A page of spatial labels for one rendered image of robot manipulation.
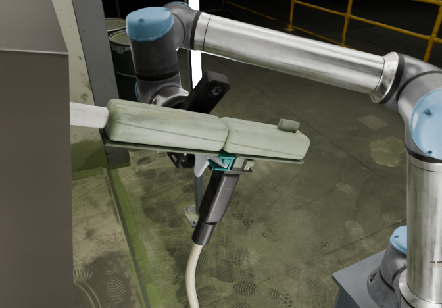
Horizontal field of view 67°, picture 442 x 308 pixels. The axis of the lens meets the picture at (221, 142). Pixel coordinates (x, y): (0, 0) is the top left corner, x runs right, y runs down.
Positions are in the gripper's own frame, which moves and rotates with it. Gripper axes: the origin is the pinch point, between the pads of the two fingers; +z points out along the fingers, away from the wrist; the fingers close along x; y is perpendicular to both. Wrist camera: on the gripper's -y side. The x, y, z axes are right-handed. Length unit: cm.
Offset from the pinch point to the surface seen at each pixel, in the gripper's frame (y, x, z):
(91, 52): 31, -19, -210
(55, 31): -11.3, 25.8, 3.9
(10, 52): -10.3, 28.7, 10.4
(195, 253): 18.3, -0.4, -0.8
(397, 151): 32, -273, -122
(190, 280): 24.2, -1.6, -0.6
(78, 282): 139, -20, -110
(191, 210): 109, -94, -137
